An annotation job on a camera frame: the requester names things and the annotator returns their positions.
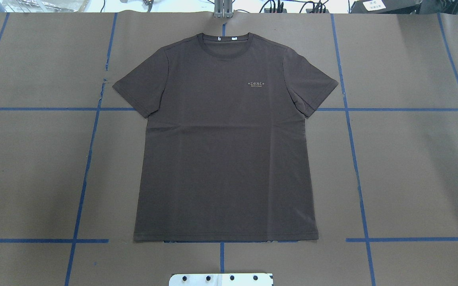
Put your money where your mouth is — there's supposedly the dark brown t-shirt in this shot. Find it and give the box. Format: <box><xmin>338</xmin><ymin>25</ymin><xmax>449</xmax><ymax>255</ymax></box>
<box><xmin>113</xmin><ymin>33</ymin><xmax>339</xmax><ymax>242</ymax></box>

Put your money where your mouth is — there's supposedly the brown paper table cover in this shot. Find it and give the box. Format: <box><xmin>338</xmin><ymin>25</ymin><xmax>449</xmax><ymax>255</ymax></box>
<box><xmin>0</xmin><ymin>11</ymin><xmax>458</xmax><ymax>286</ymax></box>

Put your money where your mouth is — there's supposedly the aluminium frame post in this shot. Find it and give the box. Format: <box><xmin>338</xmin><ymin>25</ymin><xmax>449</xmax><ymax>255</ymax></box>
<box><xmin>211</xmin><ymin>0</ymin><xmax>234</xmax><ymax>18</ymax></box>

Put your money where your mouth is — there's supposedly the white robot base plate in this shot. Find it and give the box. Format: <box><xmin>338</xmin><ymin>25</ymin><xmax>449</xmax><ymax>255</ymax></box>
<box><xmin>168</xmin><ymin>273</ymin><xmax>274</xmax><ymax>286</ymax></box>

